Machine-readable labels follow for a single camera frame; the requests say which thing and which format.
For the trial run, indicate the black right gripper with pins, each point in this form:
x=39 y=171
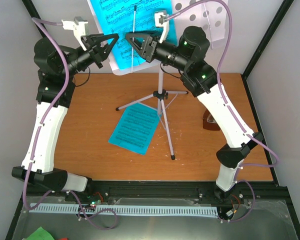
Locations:
x=147 y=54

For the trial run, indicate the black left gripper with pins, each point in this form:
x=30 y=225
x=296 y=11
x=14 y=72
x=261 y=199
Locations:
x=93 y=45

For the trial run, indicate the brown wooden metronome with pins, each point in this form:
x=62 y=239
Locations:
x=209 y=123

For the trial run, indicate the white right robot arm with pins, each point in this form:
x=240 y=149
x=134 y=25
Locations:
x=201 y=80

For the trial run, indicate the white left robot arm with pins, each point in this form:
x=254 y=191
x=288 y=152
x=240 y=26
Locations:
x=57 y=68

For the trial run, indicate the green paper scrap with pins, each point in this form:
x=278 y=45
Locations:
x=40 y=234

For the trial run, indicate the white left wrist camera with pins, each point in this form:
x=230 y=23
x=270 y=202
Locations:
x=80 y=29

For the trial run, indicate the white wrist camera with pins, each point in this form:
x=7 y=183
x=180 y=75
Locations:
x=160 y=20
x=80 y=29

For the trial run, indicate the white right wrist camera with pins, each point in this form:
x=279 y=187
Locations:
x=160 y=20

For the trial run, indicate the light blue cable duct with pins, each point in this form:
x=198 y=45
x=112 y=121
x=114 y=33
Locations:
x=129 y=210

